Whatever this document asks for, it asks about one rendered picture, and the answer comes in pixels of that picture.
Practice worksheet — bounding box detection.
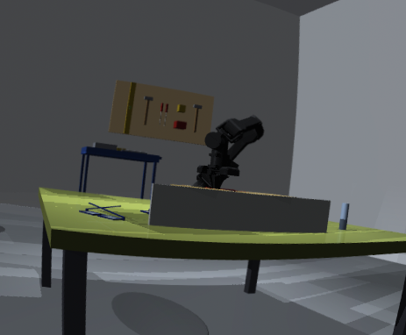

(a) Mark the grey rectangular panel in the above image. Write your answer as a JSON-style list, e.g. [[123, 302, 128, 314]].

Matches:
[[148, 183, 331, 233]]

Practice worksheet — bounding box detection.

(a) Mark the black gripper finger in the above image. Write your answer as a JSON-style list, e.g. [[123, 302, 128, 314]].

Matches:
[[206, 175, 213, 188], [212, 175, 230, 189]]

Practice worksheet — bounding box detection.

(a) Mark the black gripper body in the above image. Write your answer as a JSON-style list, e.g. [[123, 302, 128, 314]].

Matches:
[[197, 151, 240, 176]]

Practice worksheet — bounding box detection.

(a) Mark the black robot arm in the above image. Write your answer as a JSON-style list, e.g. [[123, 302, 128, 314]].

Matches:
[[191, 115, 264, 188]]

